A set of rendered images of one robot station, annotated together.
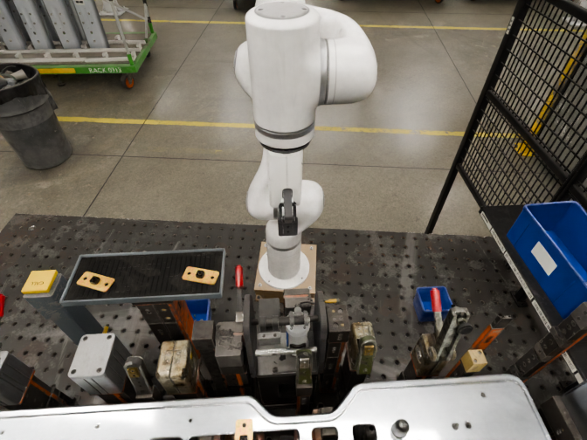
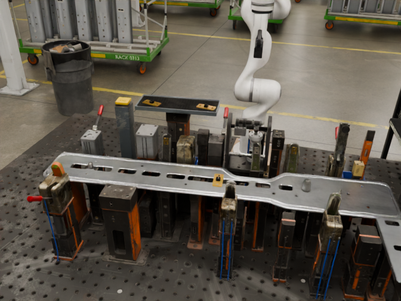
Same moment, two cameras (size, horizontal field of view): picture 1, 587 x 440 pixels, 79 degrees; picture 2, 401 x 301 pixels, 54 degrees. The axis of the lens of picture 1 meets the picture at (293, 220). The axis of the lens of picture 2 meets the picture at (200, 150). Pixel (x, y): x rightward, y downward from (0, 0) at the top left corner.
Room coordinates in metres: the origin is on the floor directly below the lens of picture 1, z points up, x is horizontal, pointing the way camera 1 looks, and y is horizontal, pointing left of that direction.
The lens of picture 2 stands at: (-1.07, -0.10, 1.91)
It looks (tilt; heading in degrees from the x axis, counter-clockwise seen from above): 31 degrees down; 12
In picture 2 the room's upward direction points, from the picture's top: 1 degrees clockwise
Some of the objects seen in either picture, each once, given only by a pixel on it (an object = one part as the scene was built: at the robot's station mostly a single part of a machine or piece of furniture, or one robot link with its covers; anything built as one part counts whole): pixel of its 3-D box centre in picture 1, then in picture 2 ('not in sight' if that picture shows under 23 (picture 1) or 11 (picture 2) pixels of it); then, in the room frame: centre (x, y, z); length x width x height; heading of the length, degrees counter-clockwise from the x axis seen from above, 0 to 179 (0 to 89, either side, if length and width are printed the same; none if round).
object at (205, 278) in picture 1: (200, 274); (206, 106); (0.50, 0.23, 1.17); 0.08 x 0.04 x 0.01; 78
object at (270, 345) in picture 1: (286, 355); (246, 166); (0.39, 0.02, 0.94); 0.18 x 0.13 x 0.49; 93
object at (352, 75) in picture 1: (306, 40); not in sight; (0.55, -0.02, 1.69); 0.30 x 0.16 x 0.09; 2
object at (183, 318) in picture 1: (171, 320); (179, 148); (0.50, 0.36, 0.92); 0.10 x 0.08 x 0.45; 93
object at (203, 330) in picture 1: (216, 362); (202, 169); (0.39, 0.21, 0.90); 0.05 x 0.05 x 0.40; 3
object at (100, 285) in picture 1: (94, 280); (151, 101); (0.48, 0.48, 1.17); 0.08 x 0.04 x 0.01; 74
